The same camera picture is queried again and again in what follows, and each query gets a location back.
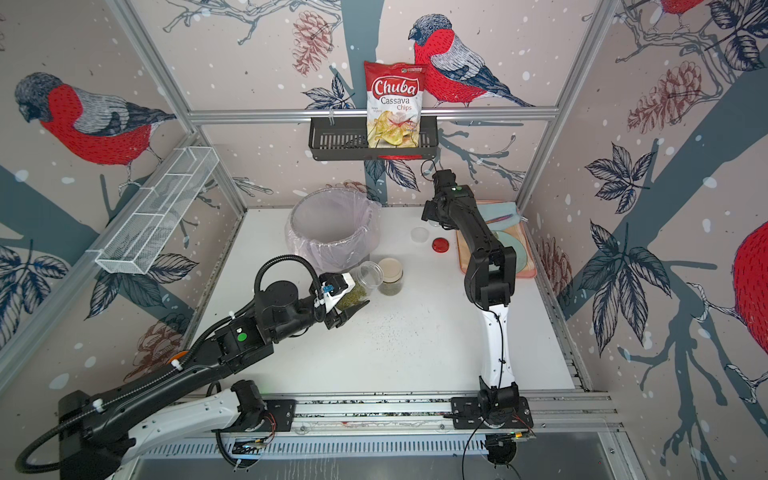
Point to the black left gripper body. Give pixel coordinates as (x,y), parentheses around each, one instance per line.
(332,318)

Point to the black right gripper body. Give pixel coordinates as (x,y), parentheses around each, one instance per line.
(430,214)

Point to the clear plastic jar lid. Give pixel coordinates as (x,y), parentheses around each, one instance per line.
(419,235)

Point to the red jar lid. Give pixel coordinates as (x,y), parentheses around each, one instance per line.
(440,245)

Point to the jar with red lid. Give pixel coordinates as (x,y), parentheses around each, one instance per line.
(367,277)

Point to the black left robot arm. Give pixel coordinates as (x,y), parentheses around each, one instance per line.
(97,435)

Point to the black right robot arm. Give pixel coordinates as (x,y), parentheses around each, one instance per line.
(489,285)

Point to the teal cloth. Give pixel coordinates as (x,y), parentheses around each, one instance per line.
(500,216)

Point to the jar with beige lid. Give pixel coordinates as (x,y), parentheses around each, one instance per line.
(392,276)

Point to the light green floral plate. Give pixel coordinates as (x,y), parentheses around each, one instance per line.
(509,240)

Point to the pink tray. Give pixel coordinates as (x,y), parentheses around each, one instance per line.
(518,231)

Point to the Chuba cassava chips bag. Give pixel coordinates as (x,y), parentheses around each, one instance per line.
(394,98)

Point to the black wall basket shelf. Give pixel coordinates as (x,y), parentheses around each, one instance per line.
(345,139)

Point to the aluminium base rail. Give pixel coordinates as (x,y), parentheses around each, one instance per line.
(540,411)

